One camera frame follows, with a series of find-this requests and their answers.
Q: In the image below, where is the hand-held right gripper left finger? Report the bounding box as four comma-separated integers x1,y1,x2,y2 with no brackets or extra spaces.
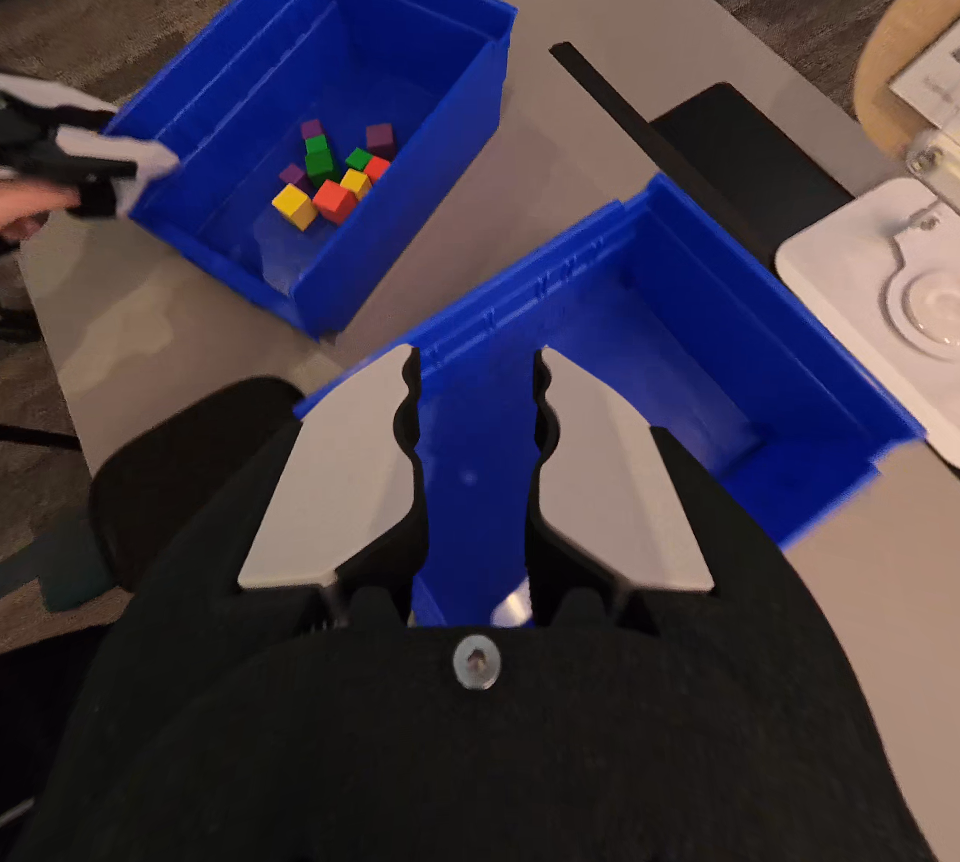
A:
237,343,431,627

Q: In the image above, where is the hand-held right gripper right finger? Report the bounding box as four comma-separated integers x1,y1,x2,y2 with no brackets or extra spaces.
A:
525,347,716,627

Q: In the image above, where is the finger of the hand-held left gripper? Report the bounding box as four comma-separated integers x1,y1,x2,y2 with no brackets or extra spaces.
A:
54,126,183,217
0,72,120,127

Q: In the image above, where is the blue plastic bin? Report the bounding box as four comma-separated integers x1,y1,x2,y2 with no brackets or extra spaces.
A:
291,174,927,628
101,0,520,340

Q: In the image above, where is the person's left hand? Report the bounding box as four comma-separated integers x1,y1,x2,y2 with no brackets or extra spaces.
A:
0,189,82,242

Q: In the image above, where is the white stand base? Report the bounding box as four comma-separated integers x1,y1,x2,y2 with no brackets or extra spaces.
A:
774,176,960,471

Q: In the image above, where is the black desk inlay plate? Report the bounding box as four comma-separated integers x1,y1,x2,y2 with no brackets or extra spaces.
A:
549,41,856,267

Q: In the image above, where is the printed instruction sheet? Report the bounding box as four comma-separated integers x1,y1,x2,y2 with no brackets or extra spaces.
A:
888,22,960,130

